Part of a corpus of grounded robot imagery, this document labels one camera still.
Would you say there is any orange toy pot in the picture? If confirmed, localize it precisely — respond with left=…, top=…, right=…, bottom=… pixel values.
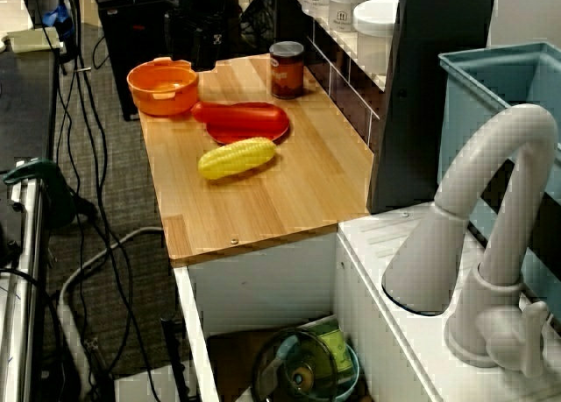
left=126, top=56, right=201, bottom=117

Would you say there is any yellow toy corn cob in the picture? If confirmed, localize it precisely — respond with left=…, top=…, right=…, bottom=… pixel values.
left=196, top=136, right=279, bottom=181

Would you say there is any red toy sausage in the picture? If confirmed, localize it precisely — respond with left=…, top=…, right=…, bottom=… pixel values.
left=190, top=101, right=288, bottom=132

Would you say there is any blue bowl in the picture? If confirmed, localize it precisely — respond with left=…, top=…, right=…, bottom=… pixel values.
left=336, top=340, right=362, bottom=399

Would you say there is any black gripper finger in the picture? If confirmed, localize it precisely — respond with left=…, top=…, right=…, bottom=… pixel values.
left=195, top=28, right=230, bottom=72

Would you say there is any toy beans can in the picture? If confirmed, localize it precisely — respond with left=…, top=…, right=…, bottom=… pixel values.
left=268, top=40, right=306, bottom=100

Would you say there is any light blue spatula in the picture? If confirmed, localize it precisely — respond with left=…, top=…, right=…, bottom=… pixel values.
left=261, top=335, right=302, bottom=377

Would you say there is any green clamp handle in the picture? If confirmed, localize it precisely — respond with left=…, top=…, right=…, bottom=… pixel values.
left=3, top=157, right=79, bottom=229

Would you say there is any white sink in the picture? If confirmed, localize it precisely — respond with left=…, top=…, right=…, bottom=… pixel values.
left=172, top=199, right=561, bottom=402

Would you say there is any black cabinet handle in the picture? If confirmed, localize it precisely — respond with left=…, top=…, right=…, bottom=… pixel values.
left=159, top=313, right=190, bottom=402

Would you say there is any black equipment box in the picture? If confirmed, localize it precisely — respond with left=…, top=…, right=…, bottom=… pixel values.
left=96, top=0, right=230, bottom=122

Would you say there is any dark tiled backsplash shelf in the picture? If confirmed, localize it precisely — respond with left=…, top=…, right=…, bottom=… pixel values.
left=274, top=0, right=500, bottom=214

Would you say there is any green toy can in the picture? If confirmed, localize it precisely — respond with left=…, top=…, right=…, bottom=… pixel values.
left=305, top=315, right=357, bottom=373

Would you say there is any aluminium frame rail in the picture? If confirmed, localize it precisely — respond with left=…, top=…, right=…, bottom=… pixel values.
left=0, top=158, right=47, bottom=402

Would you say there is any teal plastic bin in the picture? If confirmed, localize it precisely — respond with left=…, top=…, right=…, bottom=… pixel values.
left=437, top=40, right=561, bottom=333

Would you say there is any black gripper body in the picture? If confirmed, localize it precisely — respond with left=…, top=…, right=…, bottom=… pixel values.
left=177, top=0, right=231, bottom=32

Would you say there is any beige flat box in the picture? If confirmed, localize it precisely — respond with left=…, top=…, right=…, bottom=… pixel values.
left=5, top=25, right=63, bottom=53

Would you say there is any grey hose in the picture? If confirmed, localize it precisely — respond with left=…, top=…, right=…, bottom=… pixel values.
left=58, top=225, right=165, bottom=335

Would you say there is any glass pot lid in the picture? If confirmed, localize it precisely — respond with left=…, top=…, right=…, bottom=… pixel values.
left=250, top=327, right=341, bottom=402

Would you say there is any red toy plate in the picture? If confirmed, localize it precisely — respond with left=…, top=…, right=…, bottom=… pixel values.
left=205, top=101, right=292, bottom=146

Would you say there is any grey toy faucet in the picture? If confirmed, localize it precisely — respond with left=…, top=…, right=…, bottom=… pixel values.
left=381, top=102, right=560, bottom=376

